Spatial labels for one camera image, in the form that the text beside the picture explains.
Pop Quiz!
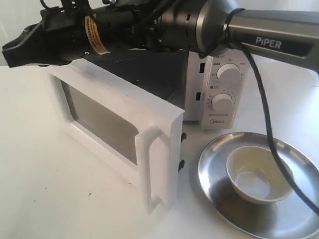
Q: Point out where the white control knob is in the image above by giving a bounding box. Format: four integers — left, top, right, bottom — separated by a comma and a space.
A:
217, 63, 241, 86
211, 93, 233, 113

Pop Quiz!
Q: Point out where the small white ceramic bowl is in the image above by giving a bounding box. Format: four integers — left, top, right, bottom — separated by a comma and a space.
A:
226, 146, 293, 205

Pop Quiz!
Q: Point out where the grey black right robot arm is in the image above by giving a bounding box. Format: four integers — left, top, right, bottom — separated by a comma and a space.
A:
2, 0, 319, 71

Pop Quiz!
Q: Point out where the black cable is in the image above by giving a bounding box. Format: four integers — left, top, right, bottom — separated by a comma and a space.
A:
199, 7, 319, 220

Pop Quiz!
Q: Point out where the white microwave oven body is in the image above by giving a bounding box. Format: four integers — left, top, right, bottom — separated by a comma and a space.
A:
85, 50, 250, 130

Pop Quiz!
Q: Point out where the round stainless steel plate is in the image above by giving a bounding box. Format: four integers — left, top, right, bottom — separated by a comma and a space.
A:
197, 132, 319, 239

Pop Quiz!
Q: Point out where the upper white control knob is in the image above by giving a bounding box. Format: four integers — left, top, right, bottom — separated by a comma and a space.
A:
217, 63, 241, 86

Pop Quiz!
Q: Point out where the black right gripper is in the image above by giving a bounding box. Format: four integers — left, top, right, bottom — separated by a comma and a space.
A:
2, 0, 162, 68

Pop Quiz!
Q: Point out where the white microwave door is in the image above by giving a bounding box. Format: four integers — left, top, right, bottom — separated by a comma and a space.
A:
47, 60, 185, 213

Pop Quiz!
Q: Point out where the lower white control knob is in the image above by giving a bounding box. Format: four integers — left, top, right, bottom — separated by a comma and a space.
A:
211, 93, 233, 113

